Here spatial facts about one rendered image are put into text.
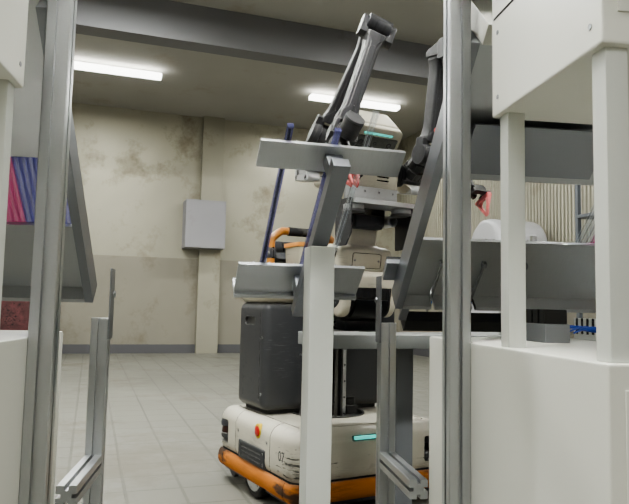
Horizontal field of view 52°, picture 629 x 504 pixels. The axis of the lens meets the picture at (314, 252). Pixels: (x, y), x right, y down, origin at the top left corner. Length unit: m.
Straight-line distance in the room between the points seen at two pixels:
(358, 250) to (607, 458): 1.54
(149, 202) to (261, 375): 6.88
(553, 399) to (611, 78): 0.41
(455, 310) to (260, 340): 1.32
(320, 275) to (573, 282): 0.70
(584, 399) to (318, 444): 0.80
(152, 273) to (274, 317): 6.70
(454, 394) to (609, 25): 0.64
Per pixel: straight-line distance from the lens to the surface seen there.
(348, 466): 2.20
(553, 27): 0.99
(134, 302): 8.98
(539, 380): 0.96
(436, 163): 1.40
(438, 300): 1.71
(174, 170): 9.22
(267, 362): 2.37
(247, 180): 9.39
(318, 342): 1.50
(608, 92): 0.87
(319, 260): 1.50
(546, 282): 1.80
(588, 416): 0.86
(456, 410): 1.18
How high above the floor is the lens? 0.68
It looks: 5 degrees up
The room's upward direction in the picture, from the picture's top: 1 degrees clockwise
